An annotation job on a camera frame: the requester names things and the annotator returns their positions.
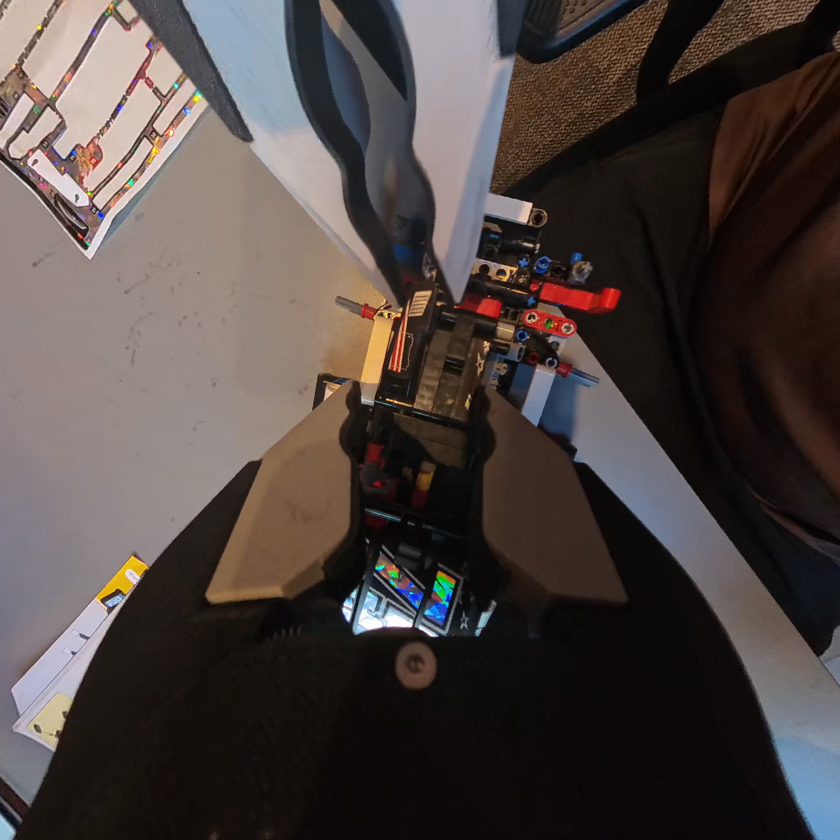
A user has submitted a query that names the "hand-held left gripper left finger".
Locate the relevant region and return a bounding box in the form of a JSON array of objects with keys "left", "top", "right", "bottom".
[{"left": 205, "top": 381, "right": 365, "bottom": 608}]

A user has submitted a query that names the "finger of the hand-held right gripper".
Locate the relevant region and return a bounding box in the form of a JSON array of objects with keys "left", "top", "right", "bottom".
[
  {"left": 394, "top": 0, "right": 516, "bottom": 309},
  {"left": 184, "top": 0, "right": 411, "bottom": 301}
]

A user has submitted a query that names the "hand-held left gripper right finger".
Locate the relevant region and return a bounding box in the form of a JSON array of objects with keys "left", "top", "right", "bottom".
[{"left": 469, "top": 387, "right": 629, "bottom": 608}]

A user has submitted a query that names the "toy brick race car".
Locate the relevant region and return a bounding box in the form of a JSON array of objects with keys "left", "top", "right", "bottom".
[{"left": 314, "top": 193, "right": 623, "bottom": 637}]

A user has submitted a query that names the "grey desk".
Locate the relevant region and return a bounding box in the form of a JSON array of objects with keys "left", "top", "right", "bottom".
[{"left": 0, "top": 105, "right": 840, "bottom": 840}]

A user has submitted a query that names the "holographic sticker sheet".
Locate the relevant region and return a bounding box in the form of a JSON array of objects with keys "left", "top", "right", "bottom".
[{"left": 0, "top": 0, "right": 210, "bottom": 260}]

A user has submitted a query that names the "yellow-cover instruction booklet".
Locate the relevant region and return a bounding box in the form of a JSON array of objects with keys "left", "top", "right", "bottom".
[{"left": 95, "top": 554, "right": 151, "bottom": 614}]

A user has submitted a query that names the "open white instruction booklet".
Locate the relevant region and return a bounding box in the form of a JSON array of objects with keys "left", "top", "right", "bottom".
[{"left": 12, "top": 577, "right": 142, "bottom": 752}]

